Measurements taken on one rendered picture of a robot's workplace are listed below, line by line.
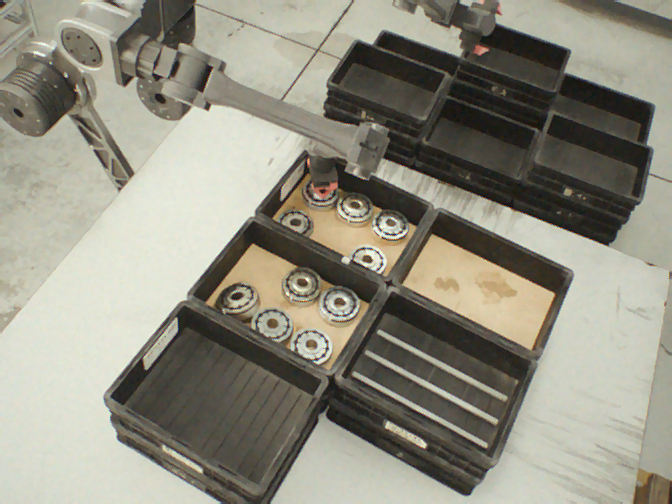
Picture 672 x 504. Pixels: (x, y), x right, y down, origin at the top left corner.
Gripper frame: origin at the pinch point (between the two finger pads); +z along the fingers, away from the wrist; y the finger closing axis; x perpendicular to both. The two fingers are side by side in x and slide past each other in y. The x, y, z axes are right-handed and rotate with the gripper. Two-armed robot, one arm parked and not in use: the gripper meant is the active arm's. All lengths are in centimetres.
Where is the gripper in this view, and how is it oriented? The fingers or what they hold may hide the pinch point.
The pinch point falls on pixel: (320, 187)
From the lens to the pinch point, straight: 205.9
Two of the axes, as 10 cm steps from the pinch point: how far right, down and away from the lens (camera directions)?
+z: -1.0, 5.7, 8.1
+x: -9.8, 1.0, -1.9
